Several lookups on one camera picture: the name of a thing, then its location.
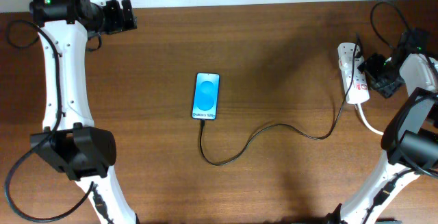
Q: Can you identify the black USB charging cable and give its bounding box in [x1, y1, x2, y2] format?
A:
[198, 32, 365, 166]

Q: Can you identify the white power strip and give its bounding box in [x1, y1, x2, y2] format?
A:
[337, 42, 370, 105]

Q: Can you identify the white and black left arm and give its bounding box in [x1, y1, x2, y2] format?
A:
[29, 0, 139, 223]

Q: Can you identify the blue Galaxy smartphone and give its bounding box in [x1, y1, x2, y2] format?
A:
[192, 73, 220, 120]

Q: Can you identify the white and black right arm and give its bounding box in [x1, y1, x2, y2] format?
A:
[324, 29, 437, 223]

